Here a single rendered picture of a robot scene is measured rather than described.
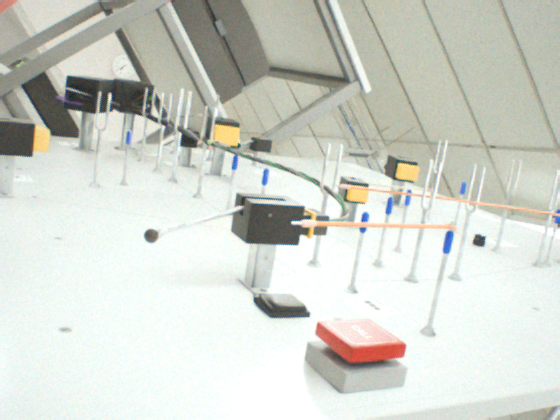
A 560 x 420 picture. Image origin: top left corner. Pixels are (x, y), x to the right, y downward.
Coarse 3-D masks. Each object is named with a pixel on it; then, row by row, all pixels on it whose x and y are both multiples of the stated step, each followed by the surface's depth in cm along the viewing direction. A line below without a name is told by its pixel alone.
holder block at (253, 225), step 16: (256, 208) 62; (272, 208) 63; (288, 208) 63; (304, 208) 64; (240, 224) 64; (256, 224) 62; (272, 224) 63; (288, 224) 64; (256, 240) 63; (272, 240) 63; (288, 240) 64
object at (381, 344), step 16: (336, 320) 51; (352, 320) 51; (368, 320) 52; (320, 336) 50; (336, 336) 48; (352, 336) 48; (368, 336) 49; (384, 336) 49; (336, 352) 50; (352, 352) 46; (368, 352) 47; (384, 352) 48; (400, 352) 48
